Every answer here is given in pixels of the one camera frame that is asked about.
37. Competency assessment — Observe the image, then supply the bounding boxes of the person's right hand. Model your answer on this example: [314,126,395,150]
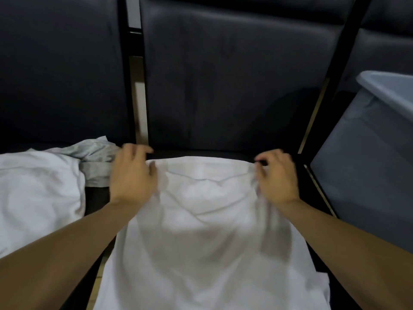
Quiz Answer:
[254,149,302,207]

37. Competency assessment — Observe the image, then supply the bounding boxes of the person's left hand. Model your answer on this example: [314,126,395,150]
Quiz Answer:
[109,143,159,207]

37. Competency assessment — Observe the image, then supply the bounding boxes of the grey tank top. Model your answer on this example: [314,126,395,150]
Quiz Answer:
[45,136,120,188]

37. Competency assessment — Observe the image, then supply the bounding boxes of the blue-grey plastic bin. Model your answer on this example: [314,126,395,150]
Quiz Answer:
[310,71,413,254]

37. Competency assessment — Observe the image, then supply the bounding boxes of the white shirt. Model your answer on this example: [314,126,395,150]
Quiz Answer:
[0,148,86,259]
[93,156,331,310]

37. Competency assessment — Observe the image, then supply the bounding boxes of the person's left forearm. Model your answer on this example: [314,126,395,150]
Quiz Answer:
[0,201,139,310]

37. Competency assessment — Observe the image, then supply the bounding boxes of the person's right forearm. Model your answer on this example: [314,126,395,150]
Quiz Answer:
[279,198,413,310]

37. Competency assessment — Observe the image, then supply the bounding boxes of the black leather bench chair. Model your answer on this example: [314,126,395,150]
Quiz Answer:
[85,0,375,310]
[0,0,136,310]
[298,0,413,155]

